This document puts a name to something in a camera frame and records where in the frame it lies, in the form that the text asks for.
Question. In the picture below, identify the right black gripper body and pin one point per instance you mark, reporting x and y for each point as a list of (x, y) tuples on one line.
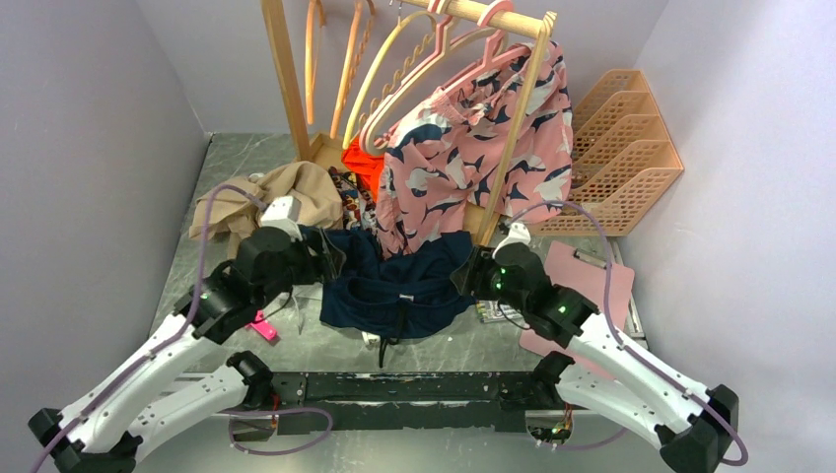
[(489, 285)]

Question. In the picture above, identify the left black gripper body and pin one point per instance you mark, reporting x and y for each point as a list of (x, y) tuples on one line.
[(305, 267)]

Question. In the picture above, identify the navy blue shorts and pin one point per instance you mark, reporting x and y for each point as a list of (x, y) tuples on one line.
[(409, 296)]

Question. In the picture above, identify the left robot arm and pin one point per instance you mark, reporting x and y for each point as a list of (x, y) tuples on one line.
[(121, 421)]

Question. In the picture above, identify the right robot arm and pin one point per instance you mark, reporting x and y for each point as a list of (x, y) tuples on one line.
[(598, 367)]

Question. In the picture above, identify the colourful patterned shorts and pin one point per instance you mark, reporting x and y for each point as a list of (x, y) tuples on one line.
[(358, 205)]

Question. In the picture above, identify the beige shorts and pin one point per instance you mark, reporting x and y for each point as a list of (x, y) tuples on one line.
[(234, 216)]

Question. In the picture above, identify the pink shark print shorts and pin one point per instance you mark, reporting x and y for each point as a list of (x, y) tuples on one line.
[(452, 150)]

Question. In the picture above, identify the yellow hanger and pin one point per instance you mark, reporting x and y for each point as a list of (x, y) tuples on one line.
[(416, 28)]

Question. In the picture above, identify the pink hanger holding shorts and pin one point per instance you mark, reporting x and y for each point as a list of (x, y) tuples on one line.
[(494, 53)]

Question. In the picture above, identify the pink plastic hanger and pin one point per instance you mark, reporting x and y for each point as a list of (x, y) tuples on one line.
[(370, 138)]

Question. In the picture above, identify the orange hanger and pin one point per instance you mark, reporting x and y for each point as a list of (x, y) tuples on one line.
[(364, 15)]

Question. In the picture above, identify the marker pen set box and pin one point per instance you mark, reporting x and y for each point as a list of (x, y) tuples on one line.
[(491, 311)]

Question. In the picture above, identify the pink plastic clip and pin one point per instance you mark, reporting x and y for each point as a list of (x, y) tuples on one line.
[(263, 327)]

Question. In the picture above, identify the orange garment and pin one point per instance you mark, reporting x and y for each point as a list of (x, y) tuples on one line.
[(367, 167)]

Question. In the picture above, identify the wooden clothes rack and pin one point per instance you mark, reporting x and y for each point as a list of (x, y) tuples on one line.
[(326, 152)]

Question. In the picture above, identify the pink clipboard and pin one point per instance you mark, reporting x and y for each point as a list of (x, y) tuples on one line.
[(565, 266)]

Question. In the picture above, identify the peach plastic file organizer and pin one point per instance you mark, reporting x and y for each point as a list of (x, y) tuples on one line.
[(624, 158)]

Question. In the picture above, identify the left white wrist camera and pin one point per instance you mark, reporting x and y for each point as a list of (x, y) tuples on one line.
[(283, 213)]

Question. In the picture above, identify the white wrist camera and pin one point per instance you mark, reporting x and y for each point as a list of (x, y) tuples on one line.
[(283, 213), (517, 233)]

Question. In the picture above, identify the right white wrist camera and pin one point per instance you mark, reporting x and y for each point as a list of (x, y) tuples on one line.
[(517, 233)]

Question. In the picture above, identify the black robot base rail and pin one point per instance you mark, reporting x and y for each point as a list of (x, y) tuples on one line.
[(505, 402)]

